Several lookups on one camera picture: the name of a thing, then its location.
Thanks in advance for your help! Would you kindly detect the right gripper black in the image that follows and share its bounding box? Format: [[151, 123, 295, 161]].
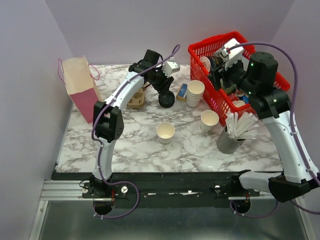
[[206, 54, 258, 97]]

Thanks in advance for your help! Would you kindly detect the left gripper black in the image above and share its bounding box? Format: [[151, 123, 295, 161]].
[[146, 65, 173, 95]]

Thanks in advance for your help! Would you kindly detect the black coffee cup lid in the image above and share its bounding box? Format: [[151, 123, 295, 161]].
[[158, 91, 175, 108]]

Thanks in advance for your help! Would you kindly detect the white paper cup stack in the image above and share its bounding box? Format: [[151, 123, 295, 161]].
[[186, 80, 205, 108]]

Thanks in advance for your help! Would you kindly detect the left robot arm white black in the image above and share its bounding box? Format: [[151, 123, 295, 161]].
[[89, 49, 180, 198]]

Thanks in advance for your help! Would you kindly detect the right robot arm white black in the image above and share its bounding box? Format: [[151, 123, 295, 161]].
[[208, 50, 320, 203]]

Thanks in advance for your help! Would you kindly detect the blue orange sponge pack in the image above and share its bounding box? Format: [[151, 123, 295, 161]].
[[176, 83, 188, 102]]

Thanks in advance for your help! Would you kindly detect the dark noodle cup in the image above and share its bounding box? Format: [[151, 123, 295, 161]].
[[199, 55, 225, 74]]

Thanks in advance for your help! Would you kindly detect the red plastic basket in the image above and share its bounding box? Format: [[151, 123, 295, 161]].
[[188, 31, 291, 126]]

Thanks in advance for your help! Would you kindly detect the cardboard cup carrier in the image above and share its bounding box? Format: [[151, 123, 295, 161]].
[[126, 88, 146, 110]]

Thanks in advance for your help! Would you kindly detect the white wrapped straws bundle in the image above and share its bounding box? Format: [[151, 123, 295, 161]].
[[225, 112, 258, 141]]

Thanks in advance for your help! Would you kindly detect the grey metal straw holder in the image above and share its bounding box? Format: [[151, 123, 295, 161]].
[[216, 127, 245, 154]]

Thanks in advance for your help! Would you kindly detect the pink paper bag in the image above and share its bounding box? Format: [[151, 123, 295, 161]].
[[58, 56, 102, 124]]

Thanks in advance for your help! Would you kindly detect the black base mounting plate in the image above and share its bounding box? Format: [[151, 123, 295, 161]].
[[51, 171, 255, 209]]

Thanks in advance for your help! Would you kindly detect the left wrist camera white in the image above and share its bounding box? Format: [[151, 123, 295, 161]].
[[161, 60, 181, 77]]

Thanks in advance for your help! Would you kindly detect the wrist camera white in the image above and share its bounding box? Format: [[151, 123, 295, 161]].
[[161, 60, 181, 77], [220, 38, 244, 70]]

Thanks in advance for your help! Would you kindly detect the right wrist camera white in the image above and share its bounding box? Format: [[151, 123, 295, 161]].
[[220, 38, 244, 70]]

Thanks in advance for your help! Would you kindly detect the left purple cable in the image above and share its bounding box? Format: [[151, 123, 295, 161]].
[[91, 43, 181, 220]]

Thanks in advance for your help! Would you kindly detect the purple cable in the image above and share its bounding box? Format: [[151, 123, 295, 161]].
[[226, 41, 320, 220], [91, 43, 181, 220]]

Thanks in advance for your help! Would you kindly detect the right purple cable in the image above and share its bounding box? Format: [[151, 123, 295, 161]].
[[226, 41, 320, 220]]

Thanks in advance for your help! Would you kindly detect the aluminium rail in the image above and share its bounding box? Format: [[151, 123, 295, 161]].
[[40, 180, 274, 202]]

